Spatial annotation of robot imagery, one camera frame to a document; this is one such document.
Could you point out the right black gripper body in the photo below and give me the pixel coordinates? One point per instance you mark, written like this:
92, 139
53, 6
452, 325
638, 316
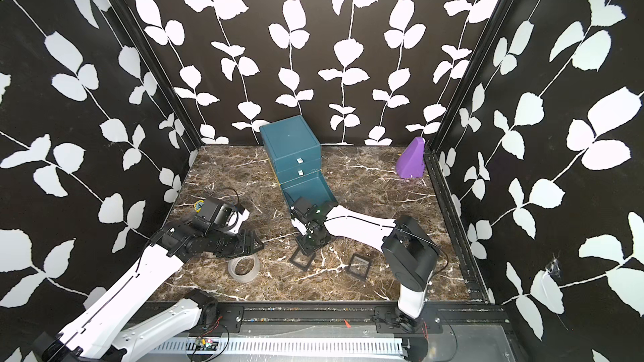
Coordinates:
309, 242

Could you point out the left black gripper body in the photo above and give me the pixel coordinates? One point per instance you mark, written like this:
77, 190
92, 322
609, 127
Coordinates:
229, 245

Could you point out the small black brooch box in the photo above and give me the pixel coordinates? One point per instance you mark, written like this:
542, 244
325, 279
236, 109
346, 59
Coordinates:
301, 261
359, 267

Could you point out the teal bottom drawer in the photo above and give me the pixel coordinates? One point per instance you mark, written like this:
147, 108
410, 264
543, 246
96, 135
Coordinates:
311, 186

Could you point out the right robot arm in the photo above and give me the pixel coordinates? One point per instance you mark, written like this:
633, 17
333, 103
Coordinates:
410, 254

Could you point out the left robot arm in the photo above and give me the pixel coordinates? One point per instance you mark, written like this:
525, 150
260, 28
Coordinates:
99, 334

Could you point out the teal three-drawer cabinet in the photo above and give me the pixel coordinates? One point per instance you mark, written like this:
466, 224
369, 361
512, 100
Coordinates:
293, 149

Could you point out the clear tape roll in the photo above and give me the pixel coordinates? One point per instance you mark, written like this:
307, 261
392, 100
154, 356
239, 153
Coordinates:
244, 269

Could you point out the yellow tree toy block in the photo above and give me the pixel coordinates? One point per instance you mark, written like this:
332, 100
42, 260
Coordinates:
198, 205

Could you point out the purple wedge block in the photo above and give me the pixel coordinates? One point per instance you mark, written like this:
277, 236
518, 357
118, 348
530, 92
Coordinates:
410, 164

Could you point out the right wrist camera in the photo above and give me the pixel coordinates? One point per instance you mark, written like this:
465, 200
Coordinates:
303, 210

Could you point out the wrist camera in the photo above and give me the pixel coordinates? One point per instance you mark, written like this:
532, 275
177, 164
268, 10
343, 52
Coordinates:
303, 210
217, 215

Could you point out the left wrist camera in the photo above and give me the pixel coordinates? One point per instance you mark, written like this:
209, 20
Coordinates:
217, 215

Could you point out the black front mounting rail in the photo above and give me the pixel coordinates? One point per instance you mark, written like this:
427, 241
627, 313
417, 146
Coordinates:
435, 318

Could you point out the white perforated cable tray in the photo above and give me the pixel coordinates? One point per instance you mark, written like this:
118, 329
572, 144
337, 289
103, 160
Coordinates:
316, 347

